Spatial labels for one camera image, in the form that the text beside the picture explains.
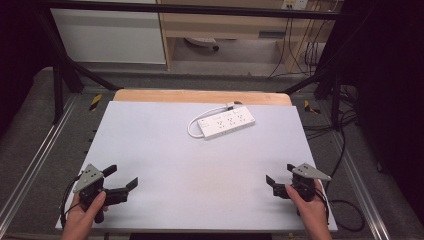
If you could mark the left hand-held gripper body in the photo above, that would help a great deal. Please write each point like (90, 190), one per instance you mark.
(87, 177)

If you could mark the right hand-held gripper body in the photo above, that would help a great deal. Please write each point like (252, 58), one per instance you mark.
(305, 181)

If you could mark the person's right hand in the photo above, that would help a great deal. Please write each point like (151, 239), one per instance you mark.
(310, 213)

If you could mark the person's left hand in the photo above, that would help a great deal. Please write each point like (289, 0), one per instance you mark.
(81, 216)

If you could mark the white board mat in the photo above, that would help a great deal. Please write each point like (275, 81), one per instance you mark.
(186, 173)

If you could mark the white power strip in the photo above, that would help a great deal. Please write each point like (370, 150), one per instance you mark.
(226, 123)

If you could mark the white power plug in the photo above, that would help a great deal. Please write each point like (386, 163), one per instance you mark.
(230, 106)

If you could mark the wooden table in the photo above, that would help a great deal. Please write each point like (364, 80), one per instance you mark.
(200, 96)

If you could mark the black curtain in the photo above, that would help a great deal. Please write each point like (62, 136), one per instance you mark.
(390, 83)
(20, 40)

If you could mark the white cabinet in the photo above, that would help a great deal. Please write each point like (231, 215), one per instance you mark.
(110, 36)

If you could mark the grey device under desk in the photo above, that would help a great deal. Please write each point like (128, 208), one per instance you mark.
(201, 41)

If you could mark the light wooden desk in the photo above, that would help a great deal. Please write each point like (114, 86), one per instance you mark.
(216, 25)

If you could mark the aluminium floor rail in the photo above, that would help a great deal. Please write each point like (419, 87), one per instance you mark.
(358, 180)
(36, 156)

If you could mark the white wall socket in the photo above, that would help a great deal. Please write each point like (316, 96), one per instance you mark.
(295, 4)

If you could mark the black metal frame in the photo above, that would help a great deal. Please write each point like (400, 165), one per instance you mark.
(200, 9)

